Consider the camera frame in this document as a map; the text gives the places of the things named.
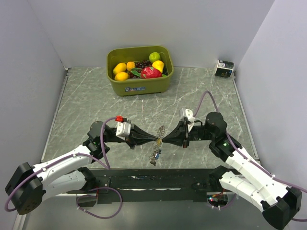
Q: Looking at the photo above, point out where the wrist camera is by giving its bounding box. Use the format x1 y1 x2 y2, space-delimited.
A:
180 108 196 133
115 116 131 138

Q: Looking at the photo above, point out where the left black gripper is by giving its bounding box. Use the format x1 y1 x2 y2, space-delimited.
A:
102 123 157 149

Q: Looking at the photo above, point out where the small orange fruit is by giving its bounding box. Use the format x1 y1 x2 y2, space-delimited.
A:
126 61 136 71

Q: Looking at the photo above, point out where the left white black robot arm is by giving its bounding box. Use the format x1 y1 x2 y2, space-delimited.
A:
4 116 158 215

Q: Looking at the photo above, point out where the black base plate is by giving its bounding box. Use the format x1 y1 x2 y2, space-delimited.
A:
69 166 229 204

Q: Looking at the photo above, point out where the olive green plastic bin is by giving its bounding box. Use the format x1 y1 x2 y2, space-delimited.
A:
106 46 174 96

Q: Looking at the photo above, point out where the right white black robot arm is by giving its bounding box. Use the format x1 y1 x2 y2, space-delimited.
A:
162 109 302 230

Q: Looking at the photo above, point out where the yellow mango upper left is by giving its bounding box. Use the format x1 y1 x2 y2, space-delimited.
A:
113 63 127 75

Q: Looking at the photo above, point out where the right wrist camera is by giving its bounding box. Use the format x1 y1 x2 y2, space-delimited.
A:
180 108 196 133

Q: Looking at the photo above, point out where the yellow mango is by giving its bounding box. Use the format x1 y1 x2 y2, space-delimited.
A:
113 63 127 75
114 72 129 81

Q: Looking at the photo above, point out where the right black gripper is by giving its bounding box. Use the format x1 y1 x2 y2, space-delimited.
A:
162 120 215 148

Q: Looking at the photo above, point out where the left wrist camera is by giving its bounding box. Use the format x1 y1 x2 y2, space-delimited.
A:
115 116 131 138

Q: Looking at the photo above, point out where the black white roll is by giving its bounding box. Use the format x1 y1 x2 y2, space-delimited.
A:
214 59 235 78

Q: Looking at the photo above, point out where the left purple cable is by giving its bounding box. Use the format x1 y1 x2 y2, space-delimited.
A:
4 116 123 219

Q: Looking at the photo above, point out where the yellow mango lower left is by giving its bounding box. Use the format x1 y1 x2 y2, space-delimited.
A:
114 72 129 81

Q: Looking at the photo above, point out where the dark grape bunch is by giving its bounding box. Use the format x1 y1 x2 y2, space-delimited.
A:
127 60 152 79

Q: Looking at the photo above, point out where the green apple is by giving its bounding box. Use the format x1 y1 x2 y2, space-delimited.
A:
149 52 161 63

